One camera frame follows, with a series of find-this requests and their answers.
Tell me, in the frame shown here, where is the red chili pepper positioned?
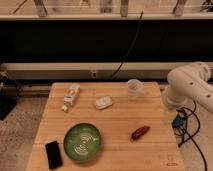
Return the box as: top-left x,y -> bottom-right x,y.
131,126 -> 150,141

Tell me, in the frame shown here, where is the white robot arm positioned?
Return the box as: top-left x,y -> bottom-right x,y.
162,62 -> 213,124

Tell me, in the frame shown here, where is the clear plastic cup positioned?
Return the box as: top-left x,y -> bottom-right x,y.
127,79 -> 142,100

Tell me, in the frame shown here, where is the green ribbed bowl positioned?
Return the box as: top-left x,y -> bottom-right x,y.
63,123 -> 102,163

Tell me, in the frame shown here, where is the small white cube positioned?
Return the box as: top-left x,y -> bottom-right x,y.
61,105 -> 68,112

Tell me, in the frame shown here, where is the black smartphone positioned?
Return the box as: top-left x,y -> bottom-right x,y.
45,141 -> 63,170

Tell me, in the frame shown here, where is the dark equipment at left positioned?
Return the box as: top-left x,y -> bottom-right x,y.
0,71 -> 21,120

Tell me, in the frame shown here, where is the blue cable connector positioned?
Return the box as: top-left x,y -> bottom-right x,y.
172,114 -> 186,128

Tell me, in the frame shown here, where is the black floor cable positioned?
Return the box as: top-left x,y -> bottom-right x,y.
174,101 -> 208,171

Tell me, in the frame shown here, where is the white wall outlet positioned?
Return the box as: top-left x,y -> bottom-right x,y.
91,71 -> 97,78

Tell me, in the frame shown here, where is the black hanging cable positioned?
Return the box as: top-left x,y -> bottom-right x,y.
107,10 -> 145,80

